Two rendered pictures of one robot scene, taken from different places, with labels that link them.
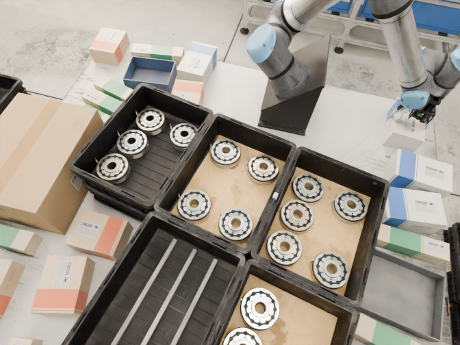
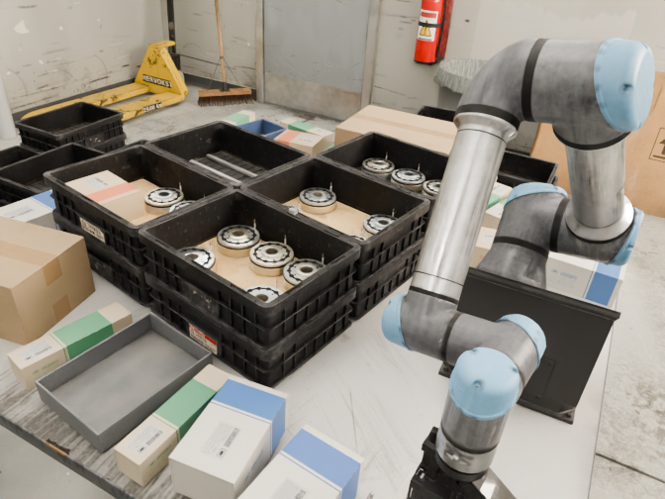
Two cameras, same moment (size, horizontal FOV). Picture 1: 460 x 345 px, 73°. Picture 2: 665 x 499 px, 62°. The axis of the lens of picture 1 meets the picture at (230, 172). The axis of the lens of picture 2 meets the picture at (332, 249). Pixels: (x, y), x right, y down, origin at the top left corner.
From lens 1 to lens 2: 145 cm
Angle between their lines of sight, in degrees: 69
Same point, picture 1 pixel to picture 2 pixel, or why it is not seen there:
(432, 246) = (152, 435)
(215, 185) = (340, 221)
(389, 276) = (149, 388)
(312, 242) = (234, 268)
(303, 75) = (498, 266)
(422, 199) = (236, 443)
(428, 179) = (272, 478)
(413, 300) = (100, 403)
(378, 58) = not seen: outside the picture
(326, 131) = not seen: hidden behind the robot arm
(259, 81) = not seen: hidden behind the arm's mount
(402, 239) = (188, 397)
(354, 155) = (383, 435)
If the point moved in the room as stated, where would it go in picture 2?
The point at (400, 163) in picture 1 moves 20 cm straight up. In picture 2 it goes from (325, 445) to (332, 356)
